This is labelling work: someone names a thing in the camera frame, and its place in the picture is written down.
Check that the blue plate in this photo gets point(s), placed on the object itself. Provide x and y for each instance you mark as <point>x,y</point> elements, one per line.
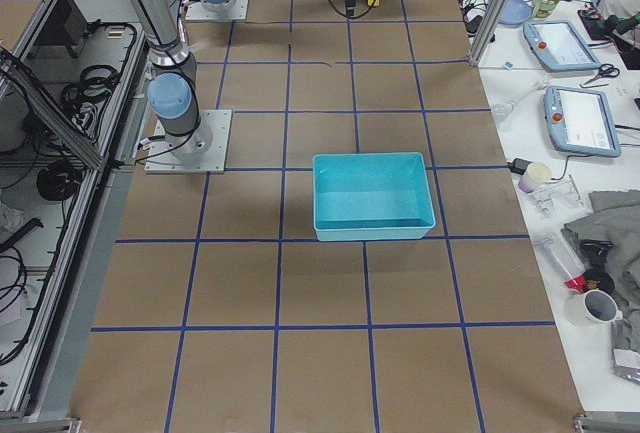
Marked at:
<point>515,13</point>

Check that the upper teach pendant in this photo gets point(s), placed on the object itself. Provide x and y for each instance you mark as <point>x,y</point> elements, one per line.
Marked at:
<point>559,47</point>

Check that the teach pendant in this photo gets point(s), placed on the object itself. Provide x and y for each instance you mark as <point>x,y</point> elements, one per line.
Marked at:
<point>559,47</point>
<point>580,121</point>

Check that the teal plastic bin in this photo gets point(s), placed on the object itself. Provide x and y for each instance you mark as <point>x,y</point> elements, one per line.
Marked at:
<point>371,197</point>

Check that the scissors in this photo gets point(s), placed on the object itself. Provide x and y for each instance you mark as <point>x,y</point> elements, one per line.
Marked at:
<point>606,70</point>

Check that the lower teach pendant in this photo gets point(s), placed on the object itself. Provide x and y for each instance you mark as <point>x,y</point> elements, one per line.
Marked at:
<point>580,121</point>

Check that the paper cup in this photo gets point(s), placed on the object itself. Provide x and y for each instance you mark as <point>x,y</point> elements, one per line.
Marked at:
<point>534,176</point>

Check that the grey cloth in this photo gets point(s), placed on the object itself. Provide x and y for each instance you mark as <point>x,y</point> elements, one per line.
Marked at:
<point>615,221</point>

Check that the white mug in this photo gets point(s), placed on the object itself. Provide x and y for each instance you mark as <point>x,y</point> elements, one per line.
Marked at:
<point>591,308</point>

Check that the aluminium frame post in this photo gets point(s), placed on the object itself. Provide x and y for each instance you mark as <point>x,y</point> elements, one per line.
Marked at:
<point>485,31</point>

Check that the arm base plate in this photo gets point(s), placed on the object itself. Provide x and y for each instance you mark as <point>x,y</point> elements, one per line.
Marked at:
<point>204,151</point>
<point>198,11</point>

